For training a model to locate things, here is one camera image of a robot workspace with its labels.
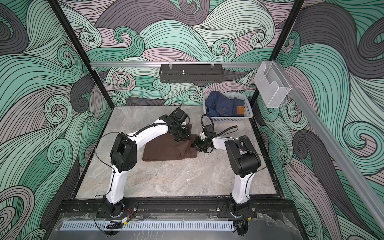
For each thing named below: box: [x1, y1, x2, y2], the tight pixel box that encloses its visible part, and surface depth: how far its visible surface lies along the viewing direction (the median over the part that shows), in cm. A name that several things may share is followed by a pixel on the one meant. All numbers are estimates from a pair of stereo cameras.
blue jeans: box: [205, 91, 245, 117], surface depth 113 cm
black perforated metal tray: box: [159, 66, 224, 83], surface depth 97 cm
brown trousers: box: [142, 133, 198, 162], surface depth 89 cm
